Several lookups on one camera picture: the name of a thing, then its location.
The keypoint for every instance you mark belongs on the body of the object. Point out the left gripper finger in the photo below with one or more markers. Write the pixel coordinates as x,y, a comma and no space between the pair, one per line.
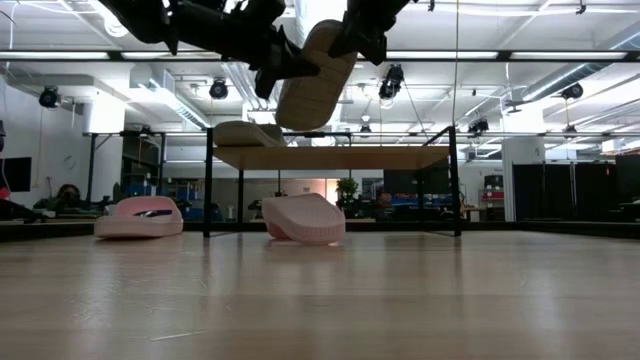
265,82
290,62

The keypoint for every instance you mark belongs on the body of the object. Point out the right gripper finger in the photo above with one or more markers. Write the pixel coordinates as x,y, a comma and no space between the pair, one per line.
351,39
376,45

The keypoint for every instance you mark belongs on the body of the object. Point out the grey rubber slide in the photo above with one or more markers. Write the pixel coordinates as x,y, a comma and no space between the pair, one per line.
310,100
240,135

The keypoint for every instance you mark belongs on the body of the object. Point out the pink rubber slide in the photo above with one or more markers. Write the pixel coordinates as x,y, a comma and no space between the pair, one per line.
140,225
305,220

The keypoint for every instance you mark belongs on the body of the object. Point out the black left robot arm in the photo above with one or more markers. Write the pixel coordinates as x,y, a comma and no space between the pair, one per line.
140,20

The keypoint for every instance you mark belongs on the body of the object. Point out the black ceiling spotlight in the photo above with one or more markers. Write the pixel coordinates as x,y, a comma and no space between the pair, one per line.
218,90
479,127
49,97
572,91
391,82

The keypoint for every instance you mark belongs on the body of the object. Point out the green background potted plant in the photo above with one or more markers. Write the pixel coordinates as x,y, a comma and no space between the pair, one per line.
347,192

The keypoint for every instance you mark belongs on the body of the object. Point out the black background rack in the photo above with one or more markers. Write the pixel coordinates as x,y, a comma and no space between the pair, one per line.
142,160

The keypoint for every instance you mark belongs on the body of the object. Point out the white room column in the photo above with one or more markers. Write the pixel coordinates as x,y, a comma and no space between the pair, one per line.
522,165

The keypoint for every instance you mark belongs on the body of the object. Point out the person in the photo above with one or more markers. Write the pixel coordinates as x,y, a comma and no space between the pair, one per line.
69,195

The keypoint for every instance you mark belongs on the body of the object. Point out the black room partition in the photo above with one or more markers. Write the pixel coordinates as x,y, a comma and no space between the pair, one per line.
550,190

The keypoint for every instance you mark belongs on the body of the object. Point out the wooden shelf with black frame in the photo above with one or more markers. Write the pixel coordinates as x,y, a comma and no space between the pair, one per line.
330,159

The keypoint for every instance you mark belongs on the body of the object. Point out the black aluminium rig frame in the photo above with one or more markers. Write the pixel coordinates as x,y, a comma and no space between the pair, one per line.
75,231

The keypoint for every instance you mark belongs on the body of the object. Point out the black wall monitor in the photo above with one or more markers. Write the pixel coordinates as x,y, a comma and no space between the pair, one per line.
17,174

